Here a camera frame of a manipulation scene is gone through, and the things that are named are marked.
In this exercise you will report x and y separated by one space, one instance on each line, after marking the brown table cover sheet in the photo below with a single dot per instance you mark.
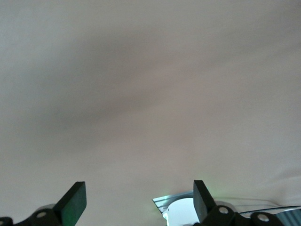
141 82

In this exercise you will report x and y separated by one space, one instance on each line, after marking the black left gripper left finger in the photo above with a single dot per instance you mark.
70 207

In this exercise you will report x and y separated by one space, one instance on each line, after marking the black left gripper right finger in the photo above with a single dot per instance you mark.
204 207

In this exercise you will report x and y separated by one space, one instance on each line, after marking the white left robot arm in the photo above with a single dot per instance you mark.
181 212

